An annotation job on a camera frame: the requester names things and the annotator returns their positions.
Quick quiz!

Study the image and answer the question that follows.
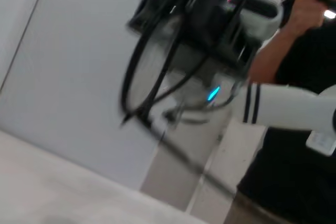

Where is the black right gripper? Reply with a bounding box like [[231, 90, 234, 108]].
[[127, 0, 261, 73]]

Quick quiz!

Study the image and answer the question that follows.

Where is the person's forearm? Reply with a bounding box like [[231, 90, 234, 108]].
[[247, 23, 311, 86]]

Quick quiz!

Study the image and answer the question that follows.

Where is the person's hand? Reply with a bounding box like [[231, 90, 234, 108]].
[[282, 0, 328, 38]]

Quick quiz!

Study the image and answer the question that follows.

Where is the white printed label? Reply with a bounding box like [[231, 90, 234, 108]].
[[305, 129, 336, 157]]

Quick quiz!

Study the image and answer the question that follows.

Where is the person's black shirt torso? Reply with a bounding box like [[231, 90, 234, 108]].
[[235, 16, 336, 224]]

